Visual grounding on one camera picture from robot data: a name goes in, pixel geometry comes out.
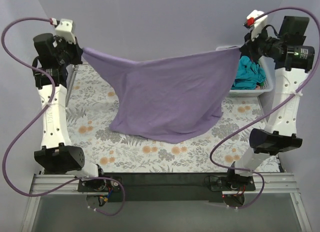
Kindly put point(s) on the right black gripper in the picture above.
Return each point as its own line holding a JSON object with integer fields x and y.
{"x": 249, "y": 50}

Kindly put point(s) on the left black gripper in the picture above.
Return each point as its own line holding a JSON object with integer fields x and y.
{"x": 75, "y": 52}

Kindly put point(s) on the purple t shirt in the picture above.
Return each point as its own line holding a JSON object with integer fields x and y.
{"x": 172, "y": 99}

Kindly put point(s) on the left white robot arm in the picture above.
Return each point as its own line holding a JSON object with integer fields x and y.
{"x": 57, "y": 154}

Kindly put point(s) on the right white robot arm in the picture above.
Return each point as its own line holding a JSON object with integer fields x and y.
{"x": 293, "y": 62}

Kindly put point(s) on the white plastic laundry basket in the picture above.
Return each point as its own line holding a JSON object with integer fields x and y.
{"x": 268, "y": 85}

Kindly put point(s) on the teal t shirt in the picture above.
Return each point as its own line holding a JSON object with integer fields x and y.
{"x": 248, "y": 74}

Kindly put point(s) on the floral patterned table mat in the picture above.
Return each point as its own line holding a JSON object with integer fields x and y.
{"x": 93, "y": 104}

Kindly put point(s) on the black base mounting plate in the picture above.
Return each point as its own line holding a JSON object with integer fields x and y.
{"x": 145, "y": 187}

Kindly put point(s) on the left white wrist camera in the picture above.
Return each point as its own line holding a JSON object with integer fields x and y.
{"x": 64, "y": 28}

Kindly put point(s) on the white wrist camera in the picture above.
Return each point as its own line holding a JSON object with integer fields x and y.
{"x": 255, "y": 22}
{"x": 64, "y": 28}

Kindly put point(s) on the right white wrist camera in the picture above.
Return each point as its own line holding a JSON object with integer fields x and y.
{"x": 255, "y": 22}

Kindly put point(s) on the aluminium frame rail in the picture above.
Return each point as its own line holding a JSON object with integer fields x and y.
{"x": 275, "y": 183}

